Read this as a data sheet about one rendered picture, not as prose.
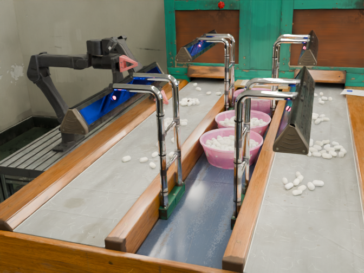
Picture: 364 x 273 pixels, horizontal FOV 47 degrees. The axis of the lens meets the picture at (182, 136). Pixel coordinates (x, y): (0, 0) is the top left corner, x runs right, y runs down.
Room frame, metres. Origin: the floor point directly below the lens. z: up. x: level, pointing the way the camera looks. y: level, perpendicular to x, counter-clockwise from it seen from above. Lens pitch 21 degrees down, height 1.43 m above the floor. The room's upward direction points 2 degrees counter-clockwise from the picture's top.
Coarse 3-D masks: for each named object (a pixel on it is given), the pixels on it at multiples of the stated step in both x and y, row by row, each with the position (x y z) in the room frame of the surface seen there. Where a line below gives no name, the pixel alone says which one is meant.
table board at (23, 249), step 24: (0, 240) 1.04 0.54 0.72; (24, 240) 1.01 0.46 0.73; (48, 240) 1.00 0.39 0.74; (0, 264) 1.05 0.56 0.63; (24, 264) 1.02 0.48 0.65; (48, 264) 0.99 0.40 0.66; (72, 264) 0.97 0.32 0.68; (96, 264) 0.94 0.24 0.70; (120, 264) 0.92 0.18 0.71; (144, 264) 0.90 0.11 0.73; (168, 264) 0.88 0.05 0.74; (192, 264) 0.87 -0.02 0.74
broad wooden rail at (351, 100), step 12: (348, 96) 2.22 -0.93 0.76; (360, 96) 2.22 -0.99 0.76; (348, 108) 2.02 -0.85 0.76; (360, 108) 2.01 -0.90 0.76; (360, 120) 1.83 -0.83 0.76; (360, 132) 1.68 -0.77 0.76; (360, 144) 1.55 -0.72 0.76; (360, 156) 1.44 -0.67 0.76; (360, 168) 1.33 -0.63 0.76; (360, 180) 1.25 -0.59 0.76; (360, 192) 1.20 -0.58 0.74
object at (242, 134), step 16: (256, 80) 1.26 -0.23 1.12; (272, 80) 1.24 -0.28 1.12; (288, 80) 1.23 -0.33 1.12; (240, 96) 1.12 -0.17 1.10; (256, 96) 1.10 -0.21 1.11; (272, 96) 1.09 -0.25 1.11; (288, 96) 1.08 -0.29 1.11; (240, 112) 1.12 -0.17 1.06; (240, 128) 1.12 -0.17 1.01; (240, 144) 1.12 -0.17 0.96; (240, 160) 1.12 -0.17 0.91; (240, 176) 1.13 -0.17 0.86; (240, 192) 1.13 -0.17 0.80
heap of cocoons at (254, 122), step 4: (224, 120) 1.98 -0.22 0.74; (228, 120) 1.98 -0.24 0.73; (232, 120) 1.97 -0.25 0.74; (252, 120) 1.95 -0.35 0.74; (256, 120) 1.94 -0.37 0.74; (260, 120) 1.94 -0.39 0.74; (224, 124) 1.94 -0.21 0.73; (228, 124) 1.90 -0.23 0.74; (232, 124) 1.89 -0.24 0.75; (252, 124) 1.91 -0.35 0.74; (256, 124) 1.91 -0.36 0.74; (260, 124) 1.89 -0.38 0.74; (260, 132) 1.81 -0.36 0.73
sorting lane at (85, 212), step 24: (192, 96) 2.42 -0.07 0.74; (216, 96) 2.40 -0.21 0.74; (144, 120) 2.01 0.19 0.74; (192, 120) 1.99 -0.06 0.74; (120, 144) 1.70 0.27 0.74; (144, 144) 1.69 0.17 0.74; (168, 144) 1.68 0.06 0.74; (96, 168) 1.46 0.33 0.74; (120, 168) 1.45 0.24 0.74; (144, 168) 1.44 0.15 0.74; (72, 192) 1.27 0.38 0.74; (96, 192) 1.27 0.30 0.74; (120, 192) 1.26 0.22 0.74; (48, 216) 1.13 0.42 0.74; (72, 216) 1.12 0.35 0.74; (96, 216) 1.12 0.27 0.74; (120, 216) 1.11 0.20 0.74; (72, 240) 0.99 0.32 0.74; (96, 240) 0.99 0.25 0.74
